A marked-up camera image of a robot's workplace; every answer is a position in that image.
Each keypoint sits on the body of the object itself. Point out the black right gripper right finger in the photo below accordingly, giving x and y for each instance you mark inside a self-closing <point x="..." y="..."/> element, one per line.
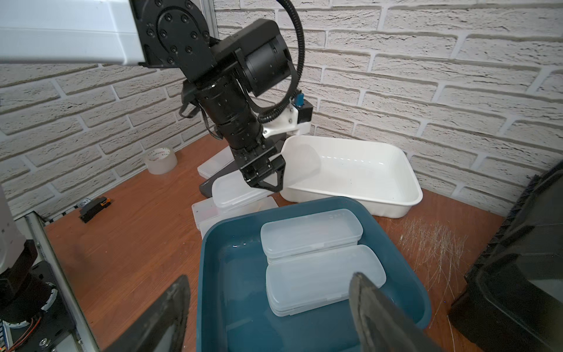
<point x="380" y="324"/>

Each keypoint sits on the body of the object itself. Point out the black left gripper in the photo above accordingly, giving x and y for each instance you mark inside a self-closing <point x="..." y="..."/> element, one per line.
<point x="262" y="167"/>

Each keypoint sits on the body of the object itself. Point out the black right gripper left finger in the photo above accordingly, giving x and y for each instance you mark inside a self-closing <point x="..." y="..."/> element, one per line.
<point x="162" y="326"/>

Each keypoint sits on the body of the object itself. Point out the clear pencil case rounded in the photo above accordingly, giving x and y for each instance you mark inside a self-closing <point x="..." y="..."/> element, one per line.
<point x="231" y="191"/>
<point x="287" y="238"/>
<point x="312" y="281"/>

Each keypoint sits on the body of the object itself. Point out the clear pencil case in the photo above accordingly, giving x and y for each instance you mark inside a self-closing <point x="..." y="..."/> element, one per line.
<point x="216" y="163"/>
<point x="260" y="205"/>
<point x="203" y="211"/>

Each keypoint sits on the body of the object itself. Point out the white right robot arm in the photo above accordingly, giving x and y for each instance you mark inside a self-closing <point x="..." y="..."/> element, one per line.
<point x="22" y="295"/>

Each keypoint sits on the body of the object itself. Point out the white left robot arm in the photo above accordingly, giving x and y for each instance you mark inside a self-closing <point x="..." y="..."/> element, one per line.
<point x="238" y="84"/>

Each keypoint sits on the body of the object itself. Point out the teal plastic tray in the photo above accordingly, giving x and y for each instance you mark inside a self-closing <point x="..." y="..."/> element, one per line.
<point x="233" y="313"/>

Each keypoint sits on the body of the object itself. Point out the clear tape roll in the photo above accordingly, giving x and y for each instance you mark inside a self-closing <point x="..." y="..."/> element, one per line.
<point x="160" y="161"/>

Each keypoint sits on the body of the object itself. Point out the white plastic tray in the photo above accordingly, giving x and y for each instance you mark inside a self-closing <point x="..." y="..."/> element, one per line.
<point x="376" y="174"/>

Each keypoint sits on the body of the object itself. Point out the black plastic toolbox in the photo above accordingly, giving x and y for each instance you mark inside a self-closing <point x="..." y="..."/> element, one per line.
<point x="513" y="297"/>

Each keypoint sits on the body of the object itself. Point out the small black clamp part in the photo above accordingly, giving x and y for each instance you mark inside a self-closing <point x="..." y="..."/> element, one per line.
<point x="92" y="208"/>

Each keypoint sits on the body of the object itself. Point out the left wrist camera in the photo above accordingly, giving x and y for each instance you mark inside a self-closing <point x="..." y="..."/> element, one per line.
<point x="296" y="118"/>

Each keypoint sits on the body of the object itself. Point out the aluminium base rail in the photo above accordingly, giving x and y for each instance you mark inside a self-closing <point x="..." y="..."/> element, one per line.
<point x="63" y="326"/>

